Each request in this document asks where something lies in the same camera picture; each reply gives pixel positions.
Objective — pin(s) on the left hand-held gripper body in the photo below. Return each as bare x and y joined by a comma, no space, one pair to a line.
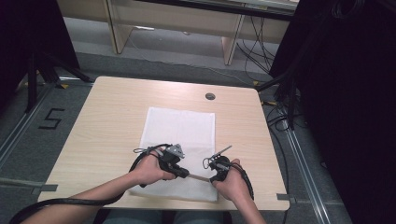
169,158

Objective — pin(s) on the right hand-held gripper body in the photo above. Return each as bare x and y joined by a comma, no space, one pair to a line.
222,165

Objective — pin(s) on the thin beige strip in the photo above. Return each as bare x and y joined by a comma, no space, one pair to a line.
199,177

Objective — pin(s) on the white cloth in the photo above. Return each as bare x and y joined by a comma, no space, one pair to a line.
180,130

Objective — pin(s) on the person's right hand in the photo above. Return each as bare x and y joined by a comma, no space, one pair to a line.
235,185

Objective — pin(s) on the person's left hand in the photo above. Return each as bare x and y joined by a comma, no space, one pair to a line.
149,171

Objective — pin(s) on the person's legs in jeans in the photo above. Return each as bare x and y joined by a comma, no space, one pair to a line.
134,217

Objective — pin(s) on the grey tape strip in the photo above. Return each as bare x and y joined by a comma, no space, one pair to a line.
285,197
45,188

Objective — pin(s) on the black metal stand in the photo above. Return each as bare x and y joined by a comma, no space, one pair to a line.
32,81
291,102

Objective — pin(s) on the black tape floor mark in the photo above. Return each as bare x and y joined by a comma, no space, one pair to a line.
51,118

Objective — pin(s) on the light wooden desk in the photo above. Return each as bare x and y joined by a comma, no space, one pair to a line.
174,18

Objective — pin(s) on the black curtain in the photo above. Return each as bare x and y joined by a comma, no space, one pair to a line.
348,93
28,31

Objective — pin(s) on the metal floor rail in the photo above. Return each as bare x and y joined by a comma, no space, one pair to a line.
305,174
21,124

